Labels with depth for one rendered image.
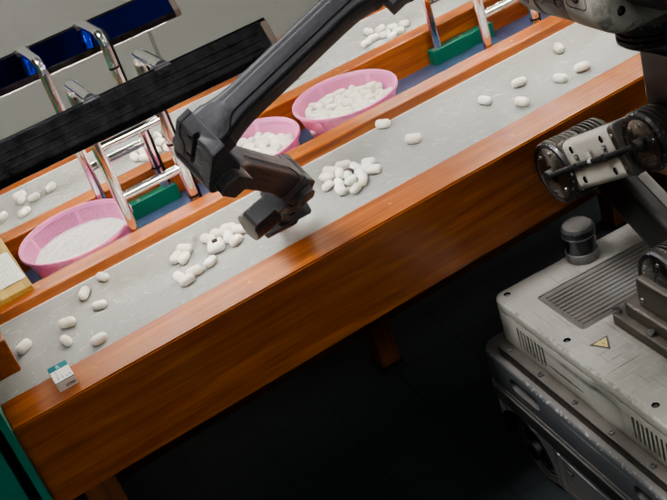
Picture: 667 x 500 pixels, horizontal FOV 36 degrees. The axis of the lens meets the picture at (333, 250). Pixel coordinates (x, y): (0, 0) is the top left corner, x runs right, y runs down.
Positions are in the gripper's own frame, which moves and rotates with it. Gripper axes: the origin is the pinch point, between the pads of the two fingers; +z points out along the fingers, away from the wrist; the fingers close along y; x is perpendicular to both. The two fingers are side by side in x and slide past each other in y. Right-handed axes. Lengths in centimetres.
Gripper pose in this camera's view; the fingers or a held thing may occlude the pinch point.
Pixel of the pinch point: (275, 222)
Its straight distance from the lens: 205.7
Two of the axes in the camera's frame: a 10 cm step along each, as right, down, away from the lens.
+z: -1.9, 2.7, 9.4
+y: -8.3, 4.6, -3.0
